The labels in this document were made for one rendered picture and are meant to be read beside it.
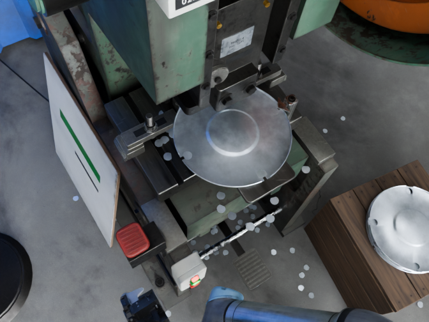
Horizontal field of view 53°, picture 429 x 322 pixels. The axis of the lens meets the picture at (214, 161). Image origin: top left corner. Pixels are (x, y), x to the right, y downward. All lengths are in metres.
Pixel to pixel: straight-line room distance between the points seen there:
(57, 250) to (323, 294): 1.05
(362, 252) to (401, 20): 0.78
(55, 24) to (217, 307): 0.76
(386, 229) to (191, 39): 1.04
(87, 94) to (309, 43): 1.38
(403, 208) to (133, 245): 0.94
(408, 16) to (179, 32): 0.50
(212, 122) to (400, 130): 1.30
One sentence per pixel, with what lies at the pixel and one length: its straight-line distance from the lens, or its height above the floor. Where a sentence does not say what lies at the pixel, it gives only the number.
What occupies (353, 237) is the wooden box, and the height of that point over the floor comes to 0.35.
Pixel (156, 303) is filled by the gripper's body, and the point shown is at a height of 0.66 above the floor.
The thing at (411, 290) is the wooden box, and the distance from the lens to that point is 1.53.
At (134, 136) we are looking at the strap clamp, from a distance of 1.07.
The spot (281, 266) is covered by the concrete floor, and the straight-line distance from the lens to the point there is 1.77.
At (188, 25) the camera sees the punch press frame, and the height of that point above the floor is 1.22.
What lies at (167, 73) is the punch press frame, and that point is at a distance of 0.70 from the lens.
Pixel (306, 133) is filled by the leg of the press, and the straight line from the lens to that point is 1.25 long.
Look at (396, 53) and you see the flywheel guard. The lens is 1.00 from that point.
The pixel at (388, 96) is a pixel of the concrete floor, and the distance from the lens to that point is 2.27.
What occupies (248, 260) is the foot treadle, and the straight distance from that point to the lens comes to 1.58.
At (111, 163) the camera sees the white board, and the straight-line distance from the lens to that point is 1.24.
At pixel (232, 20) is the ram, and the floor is 1.13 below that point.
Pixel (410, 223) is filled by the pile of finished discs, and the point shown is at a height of 0.38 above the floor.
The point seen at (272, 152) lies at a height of 0.78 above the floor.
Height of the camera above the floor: 1.69
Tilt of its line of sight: 65 degrees down
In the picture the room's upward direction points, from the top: 9 degrees clockwise
